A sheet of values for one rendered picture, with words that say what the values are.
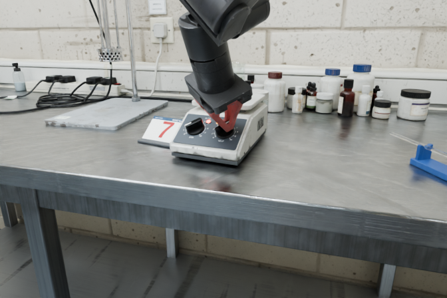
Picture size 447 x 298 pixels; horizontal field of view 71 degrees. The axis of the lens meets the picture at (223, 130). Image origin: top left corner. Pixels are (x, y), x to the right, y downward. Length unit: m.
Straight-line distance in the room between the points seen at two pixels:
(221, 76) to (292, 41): 0.64
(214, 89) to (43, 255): 0.48
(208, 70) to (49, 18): 1.07
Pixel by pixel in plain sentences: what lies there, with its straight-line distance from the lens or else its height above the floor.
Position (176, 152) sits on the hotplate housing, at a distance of 0.56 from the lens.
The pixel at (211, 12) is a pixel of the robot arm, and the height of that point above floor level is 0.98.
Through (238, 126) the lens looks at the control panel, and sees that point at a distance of 0.55.
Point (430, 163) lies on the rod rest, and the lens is 0.61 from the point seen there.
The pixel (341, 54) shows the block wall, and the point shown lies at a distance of 1.06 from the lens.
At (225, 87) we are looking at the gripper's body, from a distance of 0.45.
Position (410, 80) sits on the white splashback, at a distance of 1.06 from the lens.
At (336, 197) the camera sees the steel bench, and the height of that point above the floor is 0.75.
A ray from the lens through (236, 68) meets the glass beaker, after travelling 0.58.
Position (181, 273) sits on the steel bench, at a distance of 1.33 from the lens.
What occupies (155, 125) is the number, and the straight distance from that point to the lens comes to 0.67.
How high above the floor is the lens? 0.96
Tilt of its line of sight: 17 degrees down
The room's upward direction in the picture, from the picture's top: straight up
